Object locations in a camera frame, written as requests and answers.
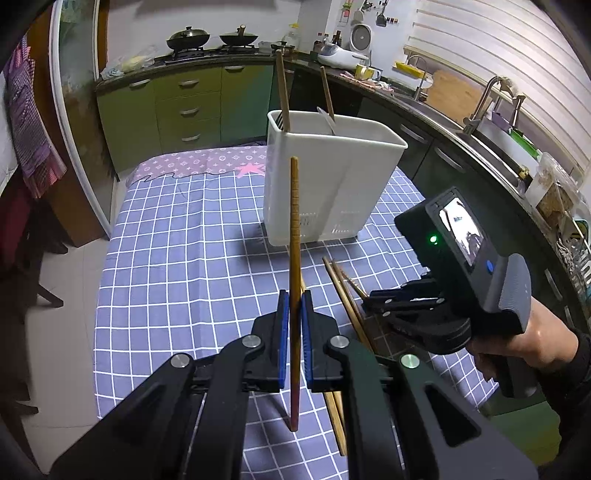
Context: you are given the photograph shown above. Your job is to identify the small steel pot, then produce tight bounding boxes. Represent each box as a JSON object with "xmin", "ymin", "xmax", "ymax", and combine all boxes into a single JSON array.
[{"xmin": 270, "ymin": 41, "xmax": 294, "ymax": 56}]

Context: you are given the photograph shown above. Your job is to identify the white plastic utensil holder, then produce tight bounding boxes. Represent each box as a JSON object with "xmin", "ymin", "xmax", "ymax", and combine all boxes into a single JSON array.
[{"xmin": 263, "ymin": 110, "xmax": 408, "ymax": 246}]

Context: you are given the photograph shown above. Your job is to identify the person's right hand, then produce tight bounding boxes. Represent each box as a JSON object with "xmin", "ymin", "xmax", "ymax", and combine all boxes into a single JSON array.
[{"xmin": 467, "ymin": 297, "xmax": 579, "ymax": 381}]

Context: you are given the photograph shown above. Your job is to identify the black wok right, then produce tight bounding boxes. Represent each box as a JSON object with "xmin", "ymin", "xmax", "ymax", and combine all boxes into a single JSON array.
[{"xmin": 219, "ymin": 25, "xmax": 259, "ymax": 47}]

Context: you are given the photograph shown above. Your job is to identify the wooden chopstick five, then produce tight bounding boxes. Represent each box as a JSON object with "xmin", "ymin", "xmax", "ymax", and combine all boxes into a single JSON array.
[{"xmin": 321, "ymin": 66, "xmax": 335, "ymax": 123}]

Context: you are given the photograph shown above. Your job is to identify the round white fan appliance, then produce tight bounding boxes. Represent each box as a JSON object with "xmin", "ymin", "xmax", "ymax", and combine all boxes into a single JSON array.
[{"xmin": 349, "ymin": 23, "xmax": 373, "ymax": 54}]

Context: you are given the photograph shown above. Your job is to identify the wooden chopstick four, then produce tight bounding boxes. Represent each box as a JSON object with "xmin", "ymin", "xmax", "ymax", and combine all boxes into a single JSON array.
[{"xmin": 276, "ymin": 51, "xmax": 290, "ymax": 132}]

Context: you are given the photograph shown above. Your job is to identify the white cloth sheet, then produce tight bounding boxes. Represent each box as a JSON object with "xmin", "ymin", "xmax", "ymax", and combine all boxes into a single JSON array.
[{"xmin": 0, "ymin": 74, "xmax": 18, "ymax": 194}]

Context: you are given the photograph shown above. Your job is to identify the wooden chopstick one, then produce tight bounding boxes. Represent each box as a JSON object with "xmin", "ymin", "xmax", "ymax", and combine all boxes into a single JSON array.
[{"xmin": 290, "ymin": 156, "xmax": 301, "ymax": 432}]

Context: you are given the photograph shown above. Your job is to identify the wooden chopstick six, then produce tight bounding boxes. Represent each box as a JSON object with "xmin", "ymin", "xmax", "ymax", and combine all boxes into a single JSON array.
[{"xmin": 332, "ymin": 263, "xmax": 368, "ymax": 301}]

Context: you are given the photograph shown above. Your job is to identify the steel kitchen faucet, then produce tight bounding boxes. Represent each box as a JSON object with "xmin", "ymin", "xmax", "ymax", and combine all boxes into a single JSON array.
[{"xmin": 463, "ymin": 75, "xmax": 527, "ymax": 135}]

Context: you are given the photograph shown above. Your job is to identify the wooden chopstick three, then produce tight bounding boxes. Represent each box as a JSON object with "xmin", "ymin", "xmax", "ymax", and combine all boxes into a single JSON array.
[{"xmin": 322, "ymin": 257, "xmax": 374, "ymax": 351}]

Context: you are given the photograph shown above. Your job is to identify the steel sink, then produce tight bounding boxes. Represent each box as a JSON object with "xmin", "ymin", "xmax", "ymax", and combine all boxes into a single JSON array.
[{"xmin": 414, "ymin": 103, "xmax": 537, "ymax": 195}]

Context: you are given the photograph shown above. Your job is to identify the white window blind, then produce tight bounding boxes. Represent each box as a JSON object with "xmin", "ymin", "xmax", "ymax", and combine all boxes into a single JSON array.
[{"xmin": 406, "ymin": 0, "xmax": 590, "ymax": 171}]

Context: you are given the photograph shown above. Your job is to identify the green lower cabinets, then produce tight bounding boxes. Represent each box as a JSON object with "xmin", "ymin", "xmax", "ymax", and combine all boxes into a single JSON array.
[{"xmin": 96, "ymin": 60, "xmax": 279, "ymax": 173}]

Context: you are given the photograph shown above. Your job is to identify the wooden cutting board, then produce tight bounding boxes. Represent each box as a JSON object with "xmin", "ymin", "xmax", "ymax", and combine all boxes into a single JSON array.
[{"xmin": 426, "ymin": 70, "xmax": 483, "ymax": 125}]

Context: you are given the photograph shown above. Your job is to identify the black wok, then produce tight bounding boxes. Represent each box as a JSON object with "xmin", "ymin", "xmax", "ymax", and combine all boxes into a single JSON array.
[
  {"xmin": 219, "ymin": 25, "xmax": 259, "ymax": 47},
  {"xmin": 166, "ymin": 26, "xmax": 211, "ymax": 51}
]

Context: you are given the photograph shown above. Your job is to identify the green mug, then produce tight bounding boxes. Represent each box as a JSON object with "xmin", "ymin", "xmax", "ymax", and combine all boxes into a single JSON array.
[{"xmin": 355, "ymin": 64, "xmax": 382, "ymax": 81}]

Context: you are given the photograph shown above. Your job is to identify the blue checkered tablecloth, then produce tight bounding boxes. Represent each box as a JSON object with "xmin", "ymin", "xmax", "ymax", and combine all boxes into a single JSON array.
[{"xmin": 93, "ymin": 146, "xmax": 498, "ymax": 479}]

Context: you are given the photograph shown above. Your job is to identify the purple hanging apron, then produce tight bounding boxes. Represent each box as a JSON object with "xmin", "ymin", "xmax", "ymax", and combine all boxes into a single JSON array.
[{"xmin": 3, "ymin": 36, "xmax": 67, "ymax": 199}]

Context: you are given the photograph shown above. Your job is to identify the white rice cooker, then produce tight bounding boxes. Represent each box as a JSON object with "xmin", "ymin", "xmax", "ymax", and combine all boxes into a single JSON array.
[{"xmin": 318, "ymin": 44, "xmax": 370, "ymax": 71}]

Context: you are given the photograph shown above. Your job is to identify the black wok left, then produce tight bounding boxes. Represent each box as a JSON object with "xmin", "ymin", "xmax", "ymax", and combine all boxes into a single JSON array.
[{"xmin": 166, "ymin": 26, "xmax": 211, "ymax": 51}]

